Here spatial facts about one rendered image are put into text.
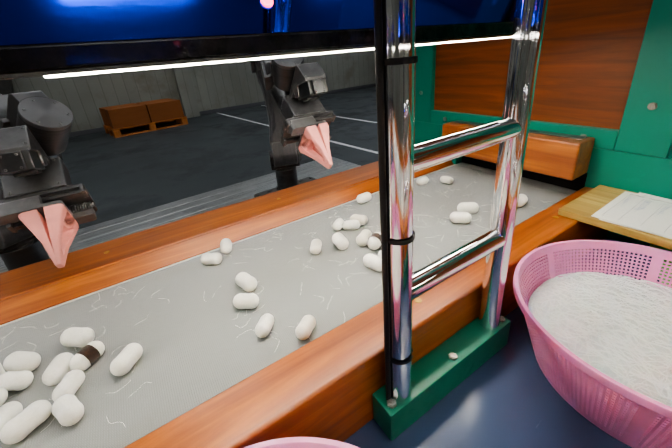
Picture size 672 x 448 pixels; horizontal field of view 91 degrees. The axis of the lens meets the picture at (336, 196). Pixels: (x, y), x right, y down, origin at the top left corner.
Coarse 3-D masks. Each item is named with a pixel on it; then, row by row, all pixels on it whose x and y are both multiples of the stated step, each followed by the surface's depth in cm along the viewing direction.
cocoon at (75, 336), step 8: (72, 328) 39; (80, 328) 39; (88, 328) 40; (64, 336) 39; (72, 336) 38; (80, 336) 38; (88, 336) 39; (64, 344) 39; (72, 344) 38; (80, 344) 38
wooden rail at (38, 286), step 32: (288, 192) 73; (320, 192) 71; (352, 192) 73; (192, 224) 62; (224, 224) 61; (256, 224) 62; (96, 256) 54; (128, 256) 53; (160, 256) 54; (192, 256) 56; (0, 288) 48; (32, 288) 47; (64, 288) 48; (96, 288) 49; (0, 320) 44
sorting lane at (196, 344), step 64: (448, 192) 72; (256, 256) 55; (320, 256) 53; (64, 320) 44; (128, 320) 43; (192, 320) 42; (256, 320) 41; (320, 320) 40; (128, 384) 34; (192, 384) 34
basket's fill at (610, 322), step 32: (544, 288) 43; (576, 288) 42; (608, 288) 43; (640, 288) 41; (544, 320) 38; (576, 320) 38; (608, 320) 37; (640, 320) 37; (576, 352) 35; (608, 352) 33; (640, 352) 33; (640, 384) 30
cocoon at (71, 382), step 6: (72, 372) 34; (78, 372) 34; (66, 378) 33; (72, 378) 33; (78, 378) 34; (84, 378) 34; (60, 384) 33; (66, 384) 33; (72, 384) 33; (78, 384) 34; (54, 390) 32; (60, 390) 32; (66, 390) 32; (72, 390) 33; (54, 396) 32
